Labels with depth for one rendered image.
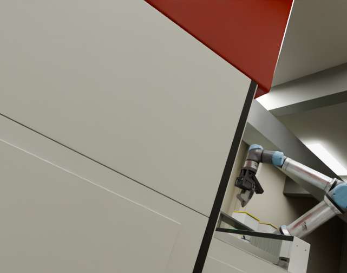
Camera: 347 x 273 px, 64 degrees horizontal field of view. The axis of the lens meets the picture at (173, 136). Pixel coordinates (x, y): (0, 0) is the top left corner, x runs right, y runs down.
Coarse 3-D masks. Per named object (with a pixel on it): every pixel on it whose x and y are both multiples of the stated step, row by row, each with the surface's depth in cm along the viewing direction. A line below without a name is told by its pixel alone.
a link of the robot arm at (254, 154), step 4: (252, 148) 159; (256, 148) 159; (260, 148) 159; (248, 152) 160; (252, 152) 158; (256, 152) 157; (260, 152) 156; (248, 156) 159; (252, 156) 157; (256, 156) 157; (260, 156) 155; (252, 160) 156; (256, 160) 156; (260, 160) 156
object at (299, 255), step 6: (294, 240) 107; (300, 240) 109; (294, 246) 107; (300, 246) 108; (306, 246) 110; (294, 252) 106; (300, 252) 108; (306, 252) 109; (294, 258) 106; (300, 258) 107; (306, 258) 108; (294, 264) 105; (300, 264) 106; (306, 264) 108; (288, 270) 103; (294, 270) 104; (300, 270) 106
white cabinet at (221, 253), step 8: (216, 240) 85; (216, 248) 84; (224, 248) 86; (232, 248) 87; (208, 256) 82; (216, 256) 84; (224, 256) 85; (232, 256) 86; (240, 256) 88; (248, 256) 89; (208, 264) 82; (216, 264) 83; (224, 264) 84; (232, 264) 86; (240, 264) 87; (248, 264) 88; (256, 264) 90; (264, 264) 91; (208, 272) 81; (216, 272) 82; (224, 272) 84; (232, 272) 85; (240, 272) 86; (248, 272) 88; (256, 272) 89; (264, 272) 90; (272, 272) 92; (280, 272) 94; (288, 272) 95
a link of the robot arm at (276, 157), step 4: (264, 152) 155; (268, 152) 155; (272, 152) 154; (276, 152) 153; (280, 152) 153; (264, 156) 154; (268, 156) 153; (272, 156) 152; (276, 156) 151; (280, 156) 151; (264, 160) 155; (268, 160) 154; (272, 160) 152; (276, 160) 151; (280, 160) 150; (272, 164) 154; (276, 164) 153; (280, 164) 152
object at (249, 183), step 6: (246, 168) 154; (252, 168) 154; (240, 174) 155; (246, 174) 153; (252, 174) 155; (240, 180) 152; (246, 180) 151; (252, 180) 152; (240, 186) 151; (246, 186) 149; (252, 186) 151
